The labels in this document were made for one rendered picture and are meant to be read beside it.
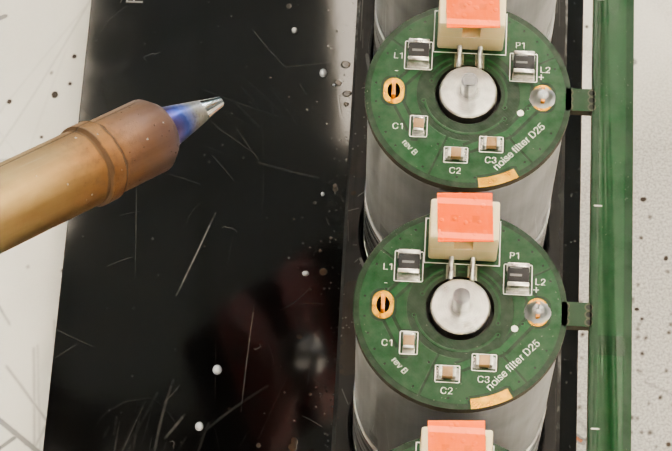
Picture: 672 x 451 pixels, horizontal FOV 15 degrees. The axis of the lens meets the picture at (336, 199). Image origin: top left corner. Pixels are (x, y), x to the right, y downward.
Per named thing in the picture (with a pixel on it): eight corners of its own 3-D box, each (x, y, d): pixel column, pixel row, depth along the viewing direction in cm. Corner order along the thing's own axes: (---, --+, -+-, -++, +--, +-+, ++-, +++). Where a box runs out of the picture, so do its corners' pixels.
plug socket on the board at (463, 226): (426, 280, 30) (428, 257, 29) (429, 213, 30) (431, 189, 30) (495, 283, 30) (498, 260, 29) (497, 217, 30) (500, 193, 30)
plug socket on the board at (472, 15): (436, 68, 31) (438, 42, 30) (438, 6, 31) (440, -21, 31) (501, 71, 31) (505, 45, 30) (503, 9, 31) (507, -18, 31)
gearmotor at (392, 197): (358, 336, 35) (361, 177, 30) (367, 174, 36) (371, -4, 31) (537, 345, 35) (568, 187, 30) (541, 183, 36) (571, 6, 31)
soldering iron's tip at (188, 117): (197, 102, 27) (128, 135, 26) (210, 70, 27) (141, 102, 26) (228, 133, 27) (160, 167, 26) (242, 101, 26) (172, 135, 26)
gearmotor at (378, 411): (347, 533, 34) (349, 398, 29) (357, 360, 35) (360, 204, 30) (532, 542, 34) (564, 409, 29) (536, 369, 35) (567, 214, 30)
